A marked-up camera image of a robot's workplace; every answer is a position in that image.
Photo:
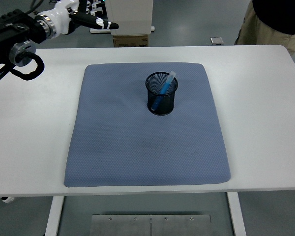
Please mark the blue marker pen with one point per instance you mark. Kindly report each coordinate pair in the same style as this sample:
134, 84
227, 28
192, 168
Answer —
166, 87

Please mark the white base bar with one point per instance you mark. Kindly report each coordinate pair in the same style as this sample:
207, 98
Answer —
99, 31

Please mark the small white black object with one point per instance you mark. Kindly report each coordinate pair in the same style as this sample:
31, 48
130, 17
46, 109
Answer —
7, 199

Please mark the black mesh pen holder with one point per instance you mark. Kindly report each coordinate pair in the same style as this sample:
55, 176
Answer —
167, 108

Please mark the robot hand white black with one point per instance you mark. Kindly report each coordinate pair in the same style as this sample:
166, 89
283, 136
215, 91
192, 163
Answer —
61, 17

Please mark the person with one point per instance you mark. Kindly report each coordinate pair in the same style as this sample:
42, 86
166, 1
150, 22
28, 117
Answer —
273, 17

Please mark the white table leg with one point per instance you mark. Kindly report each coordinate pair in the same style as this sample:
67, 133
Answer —
236, 216
53, 216

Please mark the white pedestal column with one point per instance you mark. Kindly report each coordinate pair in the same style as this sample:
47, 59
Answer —
132, 14

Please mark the brown cardboard box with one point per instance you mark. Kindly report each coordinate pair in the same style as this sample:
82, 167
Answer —
131, 40

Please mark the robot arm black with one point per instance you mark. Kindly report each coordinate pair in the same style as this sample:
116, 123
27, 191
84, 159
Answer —
5, 32

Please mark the grey metal plate with screws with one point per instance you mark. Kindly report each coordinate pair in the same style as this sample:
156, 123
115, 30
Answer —
123, 226

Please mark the grey square floor plate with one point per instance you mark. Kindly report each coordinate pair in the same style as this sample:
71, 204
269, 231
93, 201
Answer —
216, 40

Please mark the blue-grey textured mat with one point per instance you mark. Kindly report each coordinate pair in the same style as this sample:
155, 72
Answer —
137, 147

